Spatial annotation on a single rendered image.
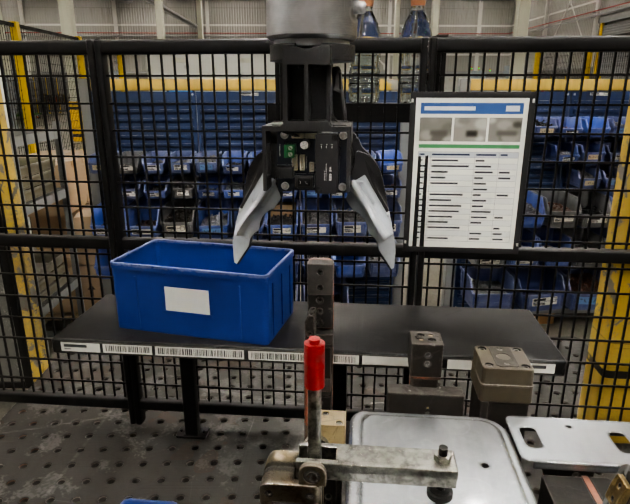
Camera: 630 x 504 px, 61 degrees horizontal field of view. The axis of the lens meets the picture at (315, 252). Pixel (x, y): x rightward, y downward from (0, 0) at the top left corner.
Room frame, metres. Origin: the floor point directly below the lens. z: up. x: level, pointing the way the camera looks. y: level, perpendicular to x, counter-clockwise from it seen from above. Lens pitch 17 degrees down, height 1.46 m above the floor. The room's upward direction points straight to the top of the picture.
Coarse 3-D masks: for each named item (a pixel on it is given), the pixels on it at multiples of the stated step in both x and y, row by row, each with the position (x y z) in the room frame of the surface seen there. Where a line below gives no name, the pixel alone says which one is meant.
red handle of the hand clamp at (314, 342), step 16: (304, 352) 0.50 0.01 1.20; (320, 352) 0.50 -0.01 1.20; (304, 368) 0.50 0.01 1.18; (320, 368) 0.50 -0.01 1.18; (304, 384) 0.50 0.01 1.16; (320, 384) 0.50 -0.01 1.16; (320, 400) 0.50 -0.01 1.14; (320, 416) 0.50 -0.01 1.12; (320, 432) 0.50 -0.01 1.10; (320, 448) 0.50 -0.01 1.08
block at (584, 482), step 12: (552, 480) 0.57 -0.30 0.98; (564, 480) 0.57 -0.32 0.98; (576, 480) 0.57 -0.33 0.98; (588, 480) 0.57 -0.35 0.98; (600, 480) 0.57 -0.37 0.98; (540, 492) 0.58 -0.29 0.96; (552, 492) 0.55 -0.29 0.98; (564, 492) 0.55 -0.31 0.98; (576, 492) 0.55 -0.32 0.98; (588, 492) 0.55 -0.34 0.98; (600, 492) 0.55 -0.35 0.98
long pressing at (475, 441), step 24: (360, 432) 0.64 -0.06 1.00; (384, 432) 0.64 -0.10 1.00; (408, 432) 0.64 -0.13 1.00; (432, 432) 0.64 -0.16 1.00; (456, 432) 0.64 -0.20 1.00; (480, 432) 0.64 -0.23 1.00; (504, 432) 0.65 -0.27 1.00; (456, 456) 0.59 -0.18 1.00; (480, 456) 0.59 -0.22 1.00; (504, 456) 0.59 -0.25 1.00; (480, 480) 0.55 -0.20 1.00; (504, 480) 0.55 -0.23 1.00
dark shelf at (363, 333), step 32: (96, 320) 0.95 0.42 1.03; (288, 320) 0.95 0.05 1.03; (352, 320) 0.95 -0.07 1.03; (384, 320) 0.95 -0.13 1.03; (416, 320) 0.95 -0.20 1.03; (448, 320) 0.95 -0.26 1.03; (480, 320) 0.95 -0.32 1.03; (512, 320) 0.95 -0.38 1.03; (64, 352) 0.88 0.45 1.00; (96, 352) 0.87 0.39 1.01; (128, 352) 0.86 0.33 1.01; (160, 352) 0.86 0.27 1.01; (192, 352) 0.85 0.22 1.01; (224, 352) 0.85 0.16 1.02; (256, 352) 0.84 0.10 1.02; (288, 352) 0.84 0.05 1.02; (352, 352) 0.83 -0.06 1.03; (384, 352) 0.82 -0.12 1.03; (448, 352) 0.82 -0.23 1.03; (544, 352) 0.82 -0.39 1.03
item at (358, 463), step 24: (336, 456) 0.50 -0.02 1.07; (360, 456) 0.50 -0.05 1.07; (384, 456) 0.50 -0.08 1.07; (408, 456) 0.50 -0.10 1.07; (432, 456) 0.50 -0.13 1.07; (336, 480) 0.49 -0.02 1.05; (360, 480) 0.48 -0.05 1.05; (384, 480) 0.48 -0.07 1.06; (408, 480) 0.48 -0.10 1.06; (432, 480) 0.48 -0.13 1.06; (456, 480) 0.47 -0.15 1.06
